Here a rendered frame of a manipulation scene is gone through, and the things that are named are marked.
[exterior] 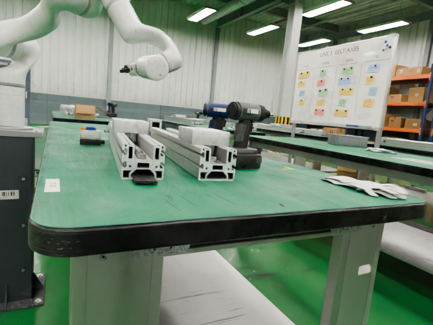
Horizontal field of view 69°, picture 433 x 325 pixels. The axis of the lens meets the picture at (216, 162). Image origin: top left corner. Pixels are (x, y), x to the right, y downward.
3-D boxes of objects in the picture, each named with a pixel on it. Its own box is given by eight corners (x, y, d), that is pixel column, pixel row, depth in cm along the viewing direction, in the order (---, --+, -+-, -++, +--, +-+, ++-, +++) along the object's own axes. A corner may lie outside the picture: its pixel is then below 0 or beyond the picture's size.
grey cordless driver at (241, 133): (218, 166, 108) (224, 100, 105) (259, 164, 120) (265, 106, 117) (232, 169, 102) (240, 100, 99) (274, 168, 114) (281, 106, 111)
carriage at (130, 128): (111, 136, 118) (112, 117, 117) (141, 137, 122) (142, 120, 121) (113, 140, 103) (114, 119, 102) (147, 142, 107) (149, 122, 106)
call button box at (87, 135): (80, 142, 137) (80, 128, 136) (104, 144, 140) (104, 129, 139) (79, 144, 129) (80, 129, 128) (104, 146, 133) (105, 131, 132)
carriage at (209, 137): (177, 147, 101) (178, 125, 100) (209, 148, 105) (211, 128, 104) (191, 154, 87) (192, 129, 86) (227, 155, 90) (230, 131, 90)
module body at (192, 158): (150, 144, 155) (151, 126, 154) (170, 145, 159) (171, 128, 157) (198, 180, 81) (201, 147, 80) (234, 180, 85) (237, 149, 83)
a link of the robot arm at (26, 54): (-14, 83, 137) (-14, 25, 133) (26, 88, 154) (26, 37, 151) (5, 85, 133) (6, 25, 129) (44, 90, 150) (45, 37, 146)
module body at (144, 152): (109, 142, 148) (109, 124, 147) (131, 143, 152) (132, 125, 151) (120, 179, 74) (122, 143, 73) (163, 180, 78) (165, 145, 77)
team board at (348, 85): (270, 185, 475) (287, 49, 447) (296, 184, 498) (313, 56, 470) (354, 217, 343) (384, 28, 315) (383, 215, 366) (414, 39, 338)
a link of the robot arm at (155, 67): (155, 51, 118) (133, 60, 115) (166, 50, 107) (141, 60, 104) (163, 73, 122) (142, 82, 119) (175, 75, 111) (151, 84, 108)
